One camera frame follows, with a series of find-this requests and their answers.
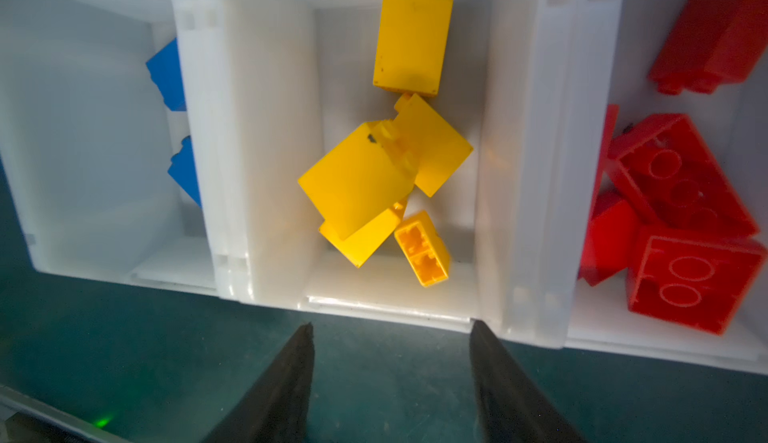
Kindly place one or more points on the small yellow lego brick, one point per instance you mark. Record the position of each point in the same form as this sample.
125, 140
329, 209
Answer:
424, 250

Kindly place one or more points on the white sorting bin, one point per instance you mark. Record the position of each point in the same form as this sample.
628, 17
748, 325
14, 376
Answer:
553, 68
86, 142
272, 85

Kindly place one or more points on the red lego brick small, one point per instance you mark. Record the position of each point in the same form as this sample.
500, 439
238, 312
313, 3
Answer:
611, 234

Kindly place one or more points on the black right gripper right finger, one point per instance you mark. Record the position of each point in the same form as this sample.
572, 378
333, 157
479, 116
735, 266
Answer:
511, 408

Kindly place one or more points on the blue small lego brick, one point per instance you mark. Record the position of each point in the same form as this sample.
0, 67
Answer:
165, 72

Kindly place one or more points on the white left sorting bin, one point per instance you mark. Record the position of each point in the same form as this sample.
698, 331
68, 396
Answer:
86, 142

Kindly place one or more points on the white right sorting bin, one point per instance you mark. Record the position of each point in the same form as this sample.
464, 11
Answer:
553, 68

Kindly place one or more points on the red tall lego brick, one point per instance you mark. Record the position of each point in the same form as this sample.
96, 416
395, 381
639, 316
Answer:
664, 168

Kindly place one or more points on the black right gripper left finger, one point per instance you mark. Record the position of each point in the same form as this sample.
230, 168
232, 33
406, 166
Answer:
275, 408

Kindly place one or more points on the yellow large lego brick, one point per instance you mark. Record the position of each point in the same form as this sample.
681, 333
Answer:
364, 175

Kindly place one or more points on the red lego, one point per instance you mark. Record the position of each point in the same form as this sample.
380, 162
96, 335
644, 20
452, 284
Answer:
690, 278
713, 43

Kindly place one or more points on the white middle sorting bin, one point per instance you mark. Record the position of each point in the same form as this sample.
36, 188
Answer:
272, 85

